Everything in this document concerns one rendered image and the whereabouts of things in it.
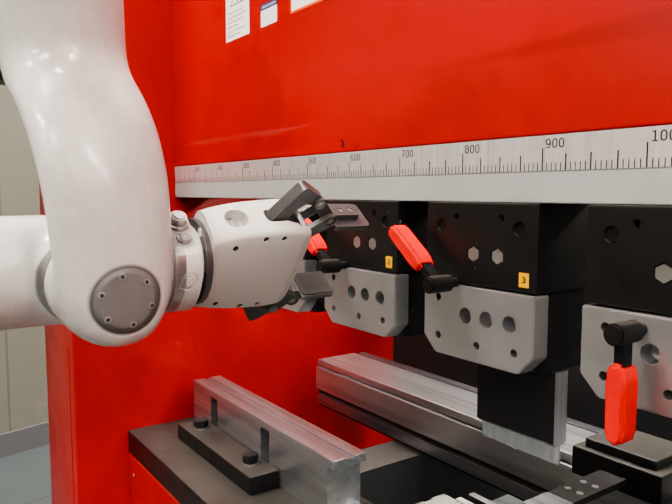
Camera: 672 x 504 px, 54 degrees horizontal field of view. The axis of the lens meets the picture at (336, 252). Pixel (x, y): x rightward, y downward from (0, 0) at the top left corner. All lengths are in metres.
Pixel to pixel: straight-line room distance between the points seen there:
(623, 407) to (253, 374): 1.06
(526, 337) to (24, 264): 0.44
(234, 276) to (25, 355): 3.29
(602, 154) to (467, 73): 0.18
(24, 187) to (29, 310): 3.24
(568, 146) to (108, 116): 0.38
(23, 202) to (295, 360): 2.43
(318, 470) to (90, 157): 0.68
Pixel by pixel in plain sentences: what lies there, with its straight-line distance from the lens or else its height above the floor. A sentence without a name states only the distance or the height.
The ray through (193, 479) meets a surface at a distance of 1.18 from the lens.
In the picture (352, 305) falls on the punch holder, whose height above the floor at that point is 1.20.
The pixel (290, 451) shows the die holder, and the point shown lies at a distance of 1.08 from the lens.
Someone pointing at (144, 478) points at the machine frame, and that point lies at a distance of 1.37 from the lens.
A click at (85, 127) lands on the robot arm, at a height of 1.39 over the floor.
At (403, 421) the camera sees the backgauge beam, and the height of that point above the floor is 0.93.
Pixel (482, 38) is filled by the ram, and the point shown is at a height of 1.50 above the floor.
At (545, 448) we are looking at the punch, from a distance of 0.72.
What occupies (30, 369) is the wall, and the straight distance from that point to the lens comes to 3.86.
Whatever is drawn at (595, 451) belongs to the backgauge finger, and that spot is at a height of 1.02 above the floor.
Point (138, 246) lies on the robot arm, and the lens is 0.44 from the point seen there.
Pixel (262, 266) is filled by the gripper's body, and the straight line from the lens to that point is 0.58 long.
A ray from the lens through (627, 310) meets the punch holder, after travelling 0.60.
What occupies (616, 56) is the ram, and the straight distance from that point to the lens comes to 0.61.
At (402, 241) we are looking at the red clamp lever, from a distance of 0.71.
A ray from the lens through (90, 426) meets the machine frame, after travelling 1.40.
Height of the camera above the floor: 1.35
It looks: 5 degrees down
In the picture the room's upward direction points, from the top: straight up
